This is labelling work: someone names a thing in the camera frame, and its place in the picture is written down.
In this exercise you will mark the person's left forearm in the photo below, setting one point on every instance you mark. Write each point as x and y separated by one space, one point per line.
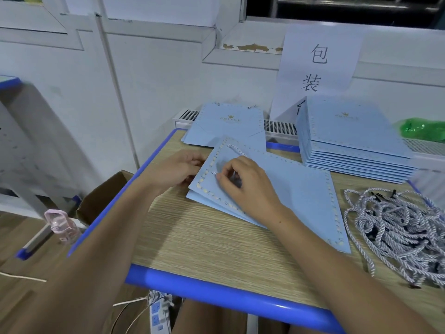
83 267

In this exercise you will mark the stack of blue paper bags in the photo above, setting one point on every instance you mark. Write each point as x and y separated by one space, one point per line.
354 132

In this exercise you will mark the white paper sign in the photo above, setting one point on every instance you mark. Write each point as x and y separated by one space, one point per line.
316 69

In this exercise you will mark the crown-print light blue paper bag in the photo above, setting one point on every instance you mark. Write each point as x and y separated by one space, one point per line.
306 198
226 125

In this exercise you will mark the person's left hand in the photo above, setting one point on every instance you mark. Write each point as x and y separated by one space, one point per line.
177 170

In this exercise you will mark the blue-edged wooden desk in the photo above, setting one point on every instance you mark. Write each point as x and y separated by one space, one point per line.
201 247

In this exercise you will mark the white power strip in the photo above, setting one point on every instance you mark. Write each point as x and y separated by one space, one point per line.
160 313

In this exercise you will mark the person's right hand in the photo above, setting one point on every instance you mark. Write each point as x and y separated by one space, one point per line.
252 194

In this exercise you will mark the white framed window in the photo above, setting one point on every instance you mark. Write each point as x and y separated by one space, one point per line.
35 21

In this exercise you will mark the green plastic bottle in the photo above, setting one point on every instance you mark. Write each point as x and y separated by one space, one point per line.
424 130

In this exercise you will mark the brown cardboard box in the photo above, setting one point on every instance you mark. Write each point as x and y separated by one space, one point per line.
104 198

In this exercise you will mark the pink water bottle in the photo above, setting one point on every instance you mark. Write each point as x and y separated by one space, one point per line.
62 227

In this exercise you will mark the person's right forearm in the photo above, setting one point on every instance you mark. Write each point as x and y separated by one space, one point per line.
347 274

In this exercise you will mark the person's leg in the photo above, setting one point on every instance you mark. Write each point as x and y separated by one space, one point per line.
208 320

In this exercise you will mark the metal window grille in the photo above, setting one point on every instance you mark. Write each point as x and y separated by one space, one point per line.
347 4

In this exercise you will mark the grey metal desk blue edge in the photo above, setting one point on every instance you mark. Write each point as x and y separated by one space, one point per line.
28 142

